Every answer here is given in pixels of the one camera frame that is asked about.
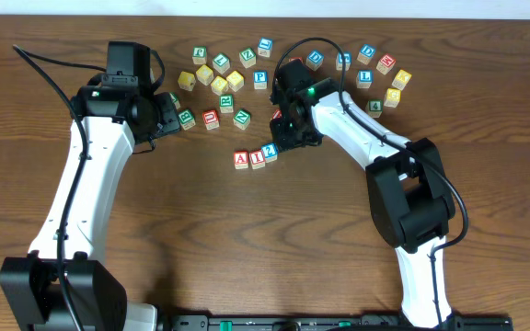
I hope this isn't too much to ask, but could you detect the blue 2 block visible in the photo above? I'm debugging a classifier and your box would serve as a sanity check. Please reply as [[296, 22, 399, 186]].
[[261, 143, 278, 163]]

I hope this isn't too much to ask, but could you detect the red I block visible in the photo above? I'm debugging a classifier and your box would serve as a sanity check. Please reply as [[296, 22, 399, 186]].
[[248, 150, 266, 169]]

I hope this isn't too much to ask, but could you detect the red A block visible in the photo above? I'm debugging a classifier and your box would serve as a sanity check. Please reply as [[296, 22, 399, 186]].
[[234, 151, 249, 170]]

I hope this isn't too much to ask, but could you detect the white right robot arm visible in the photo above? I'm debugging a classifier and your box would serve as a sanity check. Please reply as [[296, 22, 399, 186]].
[[270, 61, 455, 328]]

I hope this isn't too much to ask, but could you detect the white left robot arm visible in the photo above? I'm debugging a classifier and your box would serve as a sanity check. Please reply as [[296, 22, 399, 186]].
[[0, 41, 180, 330]]

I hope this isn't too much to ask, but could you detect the green B block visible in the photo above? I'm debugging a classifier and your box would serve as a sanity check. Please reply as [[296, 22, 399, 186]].
[[178, 108, 196, 131]]

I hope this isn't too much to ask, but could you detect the red E block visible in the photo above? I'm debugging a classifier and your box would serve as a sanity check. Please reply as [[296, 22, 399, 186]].
[[271, 109, 282, 120]]

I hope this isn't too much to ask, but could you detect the green A block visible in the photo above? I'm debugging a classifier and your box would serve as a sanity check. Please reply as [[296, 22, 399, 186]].
[[169, 92, 181, 110]]

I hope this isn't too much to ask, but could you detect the yellow block left cluster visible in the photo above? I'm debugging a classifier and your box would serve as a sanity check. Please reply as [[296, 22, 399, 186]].
[[178, 71, 196, 92]]

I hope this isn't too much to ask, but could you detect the yellow block cluster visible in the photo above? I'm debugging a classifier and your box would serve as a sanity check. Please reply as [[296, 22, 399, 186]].
[[178, 71, 196, 92], [226, 71, 245, 92], [211, 76, 229, 96], [196, 64, 214, 86]]

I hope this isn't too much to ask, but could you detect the red U block lower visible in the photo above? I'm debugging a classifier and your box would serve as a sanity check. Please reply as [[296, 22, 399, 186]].
[[202, 109, 220, 131]]

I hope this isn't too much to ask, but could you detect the green N block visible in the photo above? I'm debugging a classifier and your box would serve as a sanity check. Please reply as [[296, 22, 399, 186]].
[[233, 109, 251, 130]]

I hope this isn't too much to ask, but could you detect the yellow block upper cluster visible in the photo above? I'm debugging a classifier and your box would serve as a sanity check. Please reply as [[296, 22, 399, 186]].
[[196, 64, 214, 86]]

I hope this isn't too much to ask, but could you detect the green R block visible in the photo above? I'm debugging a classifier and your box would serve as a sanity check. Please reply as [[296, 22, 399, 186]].
[[219, 94, 234, 113]]

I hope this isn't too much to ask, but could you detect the yellow block middle cluster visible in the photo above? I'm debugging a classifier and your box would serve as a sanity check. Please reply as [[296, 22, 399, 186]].
[[211, 76, 229, 96]]

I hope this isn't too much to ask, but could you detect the blue P block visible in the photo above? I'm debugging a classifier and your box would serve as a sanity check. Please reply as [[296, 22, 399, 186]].
[[253, 71, 269, 90]]

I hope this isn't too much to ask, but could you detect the green block top left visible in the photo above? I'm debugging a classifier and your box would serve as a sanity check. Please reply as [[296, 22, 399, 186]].
[[192, 46, 207, 65]]

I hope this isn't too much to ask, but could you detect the yellow block right cluster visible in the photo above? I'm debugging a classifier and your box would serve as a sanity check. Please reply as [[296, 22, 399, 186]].
[[226, 71, 245, 92]]

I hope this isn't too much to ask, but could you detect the green 7 block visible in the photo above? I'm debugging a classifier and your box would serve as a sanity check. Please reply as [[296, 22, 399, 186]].
[[213, 52, 230, 74]]

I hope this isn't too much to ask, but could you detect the blue d block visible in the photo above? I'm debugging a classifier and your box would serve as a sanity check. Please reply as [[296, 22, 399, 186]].
[[357, 44, 376, 65], [305, 50, 324, 71]]

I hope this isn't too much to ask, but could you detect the green Z block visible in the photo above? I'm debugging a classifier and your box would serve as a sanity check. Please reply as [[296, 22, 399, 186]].
[[239, 48, 257, 68]]

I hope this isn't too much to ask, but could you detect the green 4 block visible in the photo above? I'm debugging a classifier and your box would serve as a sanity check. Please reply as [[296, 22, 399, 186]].
[[365, 99, 383, 119]]

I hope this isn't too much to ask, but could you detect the blue block top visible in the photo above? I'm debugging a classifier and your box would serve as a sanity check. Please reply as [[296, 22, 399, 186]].
[[258, 38, 273, 58]]

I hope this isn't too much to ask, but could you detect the blue L block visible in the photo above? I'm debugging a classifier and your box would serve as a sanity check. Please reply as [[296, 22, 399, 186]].
[[356, 70, 374, 89]]

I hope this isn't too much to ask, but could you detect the yellow G block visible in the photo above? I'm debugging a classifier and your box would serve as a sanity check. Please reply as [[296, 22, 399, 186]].
[[383, 88, 401, 108]]

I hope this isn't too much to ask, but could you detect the blue D block far right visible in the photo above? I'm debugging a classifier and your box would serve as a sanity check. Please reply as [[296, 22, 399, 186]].
[[357, 44, 376, 65]]

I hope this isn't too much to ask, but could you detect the red M block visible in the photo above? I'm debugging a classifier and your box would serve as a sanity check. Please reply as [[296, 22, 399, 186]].
[[376, 53, 396, 75]]

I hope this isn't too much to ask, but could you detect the yellow K block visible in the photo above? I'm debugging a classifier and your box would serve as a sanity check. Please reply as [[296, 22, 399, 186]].
[[392, 69, 412, 91]]

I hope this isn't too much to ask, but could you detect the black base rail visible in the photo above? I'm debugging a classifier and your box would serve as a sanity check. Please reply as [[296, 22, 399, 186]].
[[156, 314, 514, 331]]

